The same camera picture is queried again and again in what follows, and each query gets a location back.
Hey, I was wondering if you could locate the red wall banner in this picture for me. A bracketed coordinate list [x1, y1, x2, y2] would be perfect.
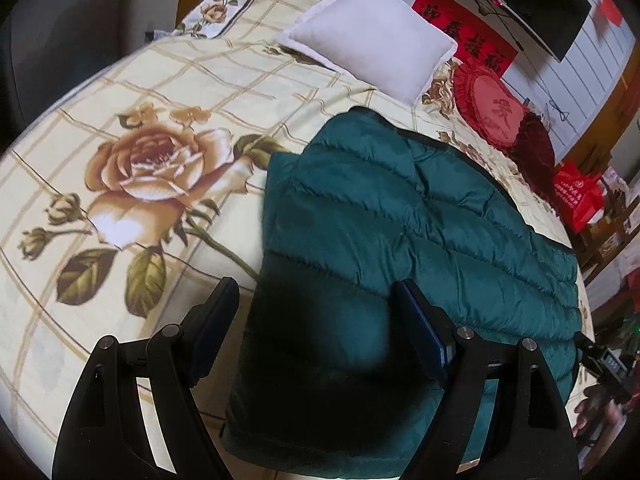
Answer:
[412, 0, 519, 74]

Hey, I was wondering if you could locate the red heart-shaped cushion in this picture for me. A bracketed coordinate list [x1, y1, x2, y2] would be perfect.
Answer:
[452, 56, 532, 147]

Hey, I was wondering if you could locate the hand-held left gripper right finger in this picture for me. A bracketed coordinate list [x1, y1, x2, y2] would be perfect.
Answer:
[395, 280, 583, 480]

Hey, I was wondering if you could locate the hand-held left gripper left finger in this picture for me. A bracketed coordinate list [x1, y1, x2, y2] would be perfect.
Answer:
[51, 276, 241, 480]

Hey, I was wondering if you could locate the bed with floral checked sheet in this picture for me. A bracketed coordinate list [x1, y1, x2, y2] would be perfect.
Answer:
[0, 0, 597, 480]

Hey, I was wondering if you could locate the red paper square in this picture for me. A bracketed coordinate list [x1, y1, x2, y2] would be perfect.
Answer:
[599, 0, 627, 27]

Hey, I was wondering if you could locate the person's right hand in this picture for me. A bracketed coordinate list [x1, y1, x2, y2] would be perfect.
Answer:
[571, 385, 626, 442]

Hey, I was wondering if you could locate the wooden chair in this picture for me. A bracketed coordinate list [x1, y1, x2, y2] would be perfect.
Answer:
[575, 175, 640, 288]

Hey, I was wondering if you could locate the white pillow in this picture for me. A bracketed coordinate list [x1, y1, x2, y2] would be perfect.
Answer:
[280, 0, 458, 106]

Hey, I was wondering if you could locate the red shopping bag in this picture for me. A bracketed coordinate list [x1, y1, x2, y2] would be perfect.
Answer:
[551, 160, 607, 234]

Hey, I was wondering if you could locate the black wire hook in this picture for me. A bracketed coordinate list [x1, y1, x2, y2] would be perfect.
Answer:
[544, 98, 572, 123]

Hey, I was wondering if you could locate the black television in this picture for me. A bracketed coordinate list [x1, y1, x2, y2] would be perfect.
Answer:
[435, 0, 593, 63]

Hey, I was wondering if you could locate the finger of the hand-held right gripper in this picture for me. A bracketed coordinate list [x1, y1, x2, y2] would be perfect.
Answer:
[574, 331, 603, 361]

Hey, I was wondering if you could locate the grey wardrobe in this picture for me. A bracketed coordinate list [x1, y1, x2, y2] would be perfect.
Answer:
[0, 0, 188, 133]

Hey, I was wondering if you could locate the dark green puffer jacket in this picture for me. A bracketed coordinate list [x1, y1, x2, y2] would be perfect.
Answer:
[220, 106, 584, 472]

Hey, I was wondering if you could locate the floral pillow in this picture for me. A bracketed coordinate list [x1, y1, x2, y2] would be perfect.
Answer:
[172, 0, 353, 41]

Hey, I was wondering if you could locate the dark red cushion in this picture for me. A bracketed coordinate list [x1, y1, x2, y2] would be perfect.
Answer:
[515, 109, 557, 187]

